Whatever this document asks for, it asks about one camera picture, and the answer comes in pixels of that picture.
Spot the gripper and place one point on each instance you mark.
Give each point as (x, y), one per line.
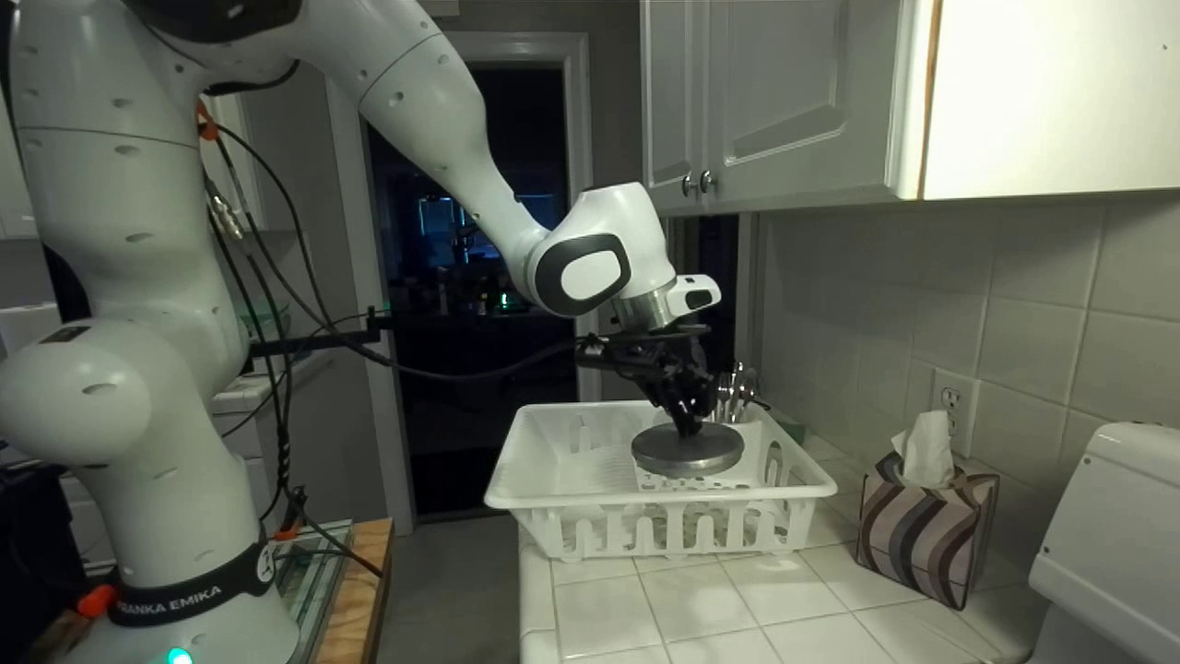
(668, 352)

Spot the silver pot lid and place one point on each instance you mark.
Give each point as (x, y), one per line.
(687, 452)

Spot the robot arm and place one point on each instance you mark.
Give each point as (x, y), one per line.
(138, 277)

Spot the white drying rack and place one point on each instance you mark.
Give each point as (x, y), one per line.
(572, 461)

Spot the bundle of silver cutlery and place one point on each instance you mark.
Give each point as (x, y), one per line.
(736, 392)

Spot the silver cabinet knob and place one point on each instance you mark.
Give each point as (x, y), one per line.
(689, 185)
(707, 182)

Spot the striped tissue box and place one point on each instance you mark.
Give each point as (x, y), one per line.
(922, 535)

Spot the narrow white cabinet door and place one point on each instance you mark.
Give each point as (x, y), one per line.
(673, 83)

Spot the wide white cabinet door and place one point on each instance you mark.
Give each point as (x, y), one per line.
(793, 83)

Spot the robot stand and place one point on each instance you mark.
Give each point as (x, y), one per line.
(359, 599)

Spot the white appliance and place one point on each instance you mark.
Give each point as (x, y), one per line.
(1115, 535)

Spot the white wall socket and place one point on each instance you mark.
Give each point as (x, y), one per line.
(953, 410)

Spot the white door frame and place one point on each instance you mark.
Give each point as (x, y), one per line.
(369, 277)

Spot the camera on mount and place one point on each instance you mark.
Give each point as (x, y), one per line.
(313, 343)

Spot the white wall cabinet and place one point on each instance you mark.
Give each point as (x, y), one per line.
(1014, 92)

